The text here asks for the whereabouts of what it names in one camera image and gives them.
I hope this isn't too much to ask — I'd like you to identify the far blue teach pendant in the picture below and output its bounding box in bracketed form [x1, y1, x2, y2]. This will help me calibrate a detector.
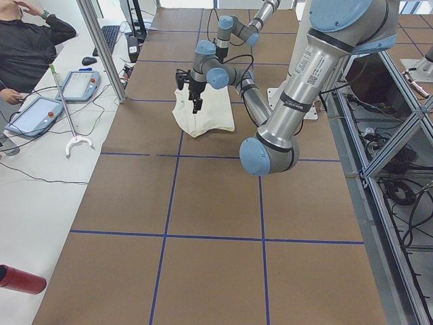
[61, 70, 101, 102]

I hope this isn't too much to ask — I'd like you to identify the reacher grabber stick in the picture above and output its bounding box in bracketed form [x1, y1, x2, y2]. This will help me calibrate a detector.
[49, 64, 93, 158]

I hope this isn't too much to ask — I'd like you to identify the black power adapter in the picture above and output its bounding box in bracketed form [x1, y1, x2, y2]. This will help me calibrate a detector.
[127, 35, 140, 63]

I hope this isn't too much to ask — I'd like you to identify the black computer mouse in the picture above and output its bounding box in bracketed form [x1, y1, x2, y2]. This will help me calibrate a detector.
[81, 57, 97, 66]

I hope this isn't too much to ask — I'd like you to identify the cream long-sleeve cat shirt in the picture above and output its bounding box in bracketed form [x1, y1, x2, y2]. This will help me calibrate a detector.
[172, 85, 235, 138]

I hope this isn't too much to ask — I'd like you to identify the black keyboard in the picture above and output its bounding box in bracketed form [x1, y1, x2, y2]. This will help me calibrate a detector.
[101, 25, 120, 54]

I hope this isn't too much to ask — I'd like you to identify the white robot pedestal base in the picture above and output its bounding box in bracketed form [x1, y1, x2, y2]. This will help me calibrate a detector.
[267, 0, 317, 119]

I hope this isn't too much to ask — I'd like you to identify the blue teach pendant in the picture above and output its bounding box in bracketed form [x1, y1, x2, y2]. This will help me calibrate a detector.
[61, 70, 101, 102]
[5, 96, 64, 137]

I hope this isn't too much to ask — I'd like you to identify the red cylinder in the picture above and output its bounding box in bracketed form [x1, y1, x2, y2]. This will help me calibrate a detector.
[1, 265, 47, 295]

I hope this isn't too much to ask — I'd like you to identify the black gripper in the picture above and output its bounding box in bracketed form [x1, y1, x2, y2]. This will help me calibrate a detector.
[175, 68, 206, 114]

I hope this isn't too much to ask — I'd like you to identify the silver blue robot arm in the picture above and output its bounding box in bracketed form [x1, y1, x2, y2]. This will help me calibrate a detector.
[175, 1, 399, 176]
[215, 0, 281, 63]

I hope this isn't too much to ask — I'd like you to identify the near blue teach pendant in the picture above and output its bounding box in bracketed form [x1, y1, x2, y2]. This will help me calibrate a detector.
[5, 96, 64, 137]

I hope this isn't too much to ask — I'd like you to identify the aluminium frame post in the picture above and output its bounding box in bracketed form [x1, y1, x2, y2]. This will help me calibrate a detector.
[76, 0, 127, 104]

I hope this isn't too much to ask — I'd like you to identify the person in black sweater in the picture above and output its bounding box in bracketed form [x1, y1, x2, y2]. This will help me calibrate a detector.
[1, 1, 76, 105]

